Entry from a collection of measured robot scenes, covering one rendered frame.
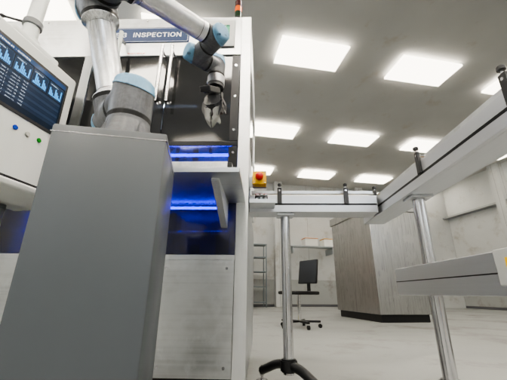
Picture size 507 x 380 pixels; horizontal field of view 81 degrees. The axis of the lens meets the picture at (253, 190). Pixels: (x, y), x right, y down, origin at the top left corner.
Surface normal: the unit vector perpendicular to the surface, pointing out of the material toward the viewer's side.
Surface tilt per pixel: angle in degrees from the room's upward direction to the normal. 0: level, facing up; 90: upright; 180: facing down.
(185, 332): 90
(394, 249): 90
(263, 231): 90
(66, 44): 90
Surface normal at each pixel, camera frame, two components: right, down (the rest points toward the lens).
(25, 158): 0.98, -0.06
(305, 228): 0.18, -0.33
